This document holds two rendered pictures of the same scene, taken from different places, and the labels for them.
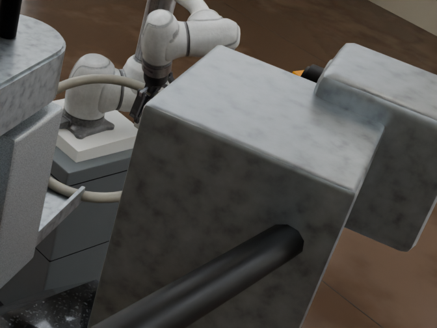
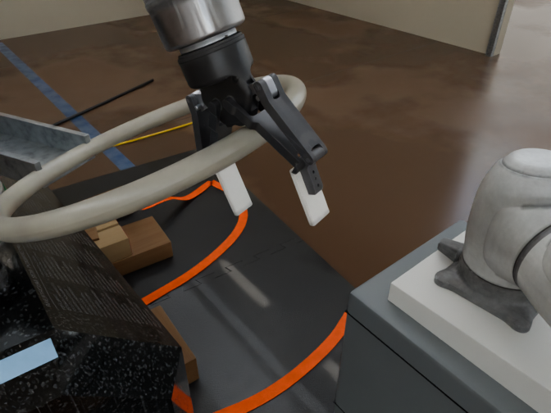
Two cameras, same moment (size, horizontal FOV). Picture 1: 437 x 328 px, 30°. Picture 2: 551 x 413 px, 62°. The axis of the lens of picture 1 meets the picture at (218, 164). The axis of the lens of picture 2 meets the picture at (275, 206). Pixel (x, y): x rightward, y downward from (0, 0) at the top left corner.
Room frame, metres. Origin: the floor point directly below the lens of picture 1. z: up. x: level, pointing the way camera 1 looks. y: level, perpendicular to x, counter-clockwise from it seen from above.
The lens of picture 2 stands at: (2.46, -0.19, 1.49)
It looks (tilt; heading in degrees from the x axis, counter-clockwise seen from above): 36 degrees down; 106
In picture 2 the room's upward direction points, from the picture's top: straight up
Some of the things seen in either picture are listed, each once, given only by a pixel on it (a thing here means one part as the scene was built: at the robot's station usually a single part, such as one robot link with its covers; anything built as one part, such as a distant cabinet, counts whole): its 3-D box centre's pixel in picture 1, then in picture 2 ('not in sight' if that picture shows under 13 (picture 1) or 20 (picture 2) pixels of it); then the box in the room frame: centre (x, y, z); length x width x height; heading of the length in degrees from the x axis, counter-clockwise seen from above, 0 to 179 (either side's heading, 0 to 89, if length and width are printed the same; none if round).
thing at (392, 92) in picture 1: (370, 139); not in sight; (0.78, -0.14, 2.00); 0.20 x 0.18 x 0.15; 49
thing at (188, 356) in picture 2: not in sight; (164, 347); (1.77, 0.73, 0.07); 0.30 x 0.12 x 0.12; 142
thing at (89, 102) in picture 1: (92, 84); (525, 215); (2.69, 0.53, 1.02); 0.18 x 0.16 x 0.22; 117
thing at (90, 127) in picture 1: (79, 116); (492, 266); (2.68, 0.55, 0.88); 0.22 x 0.18 x 0.06; 148
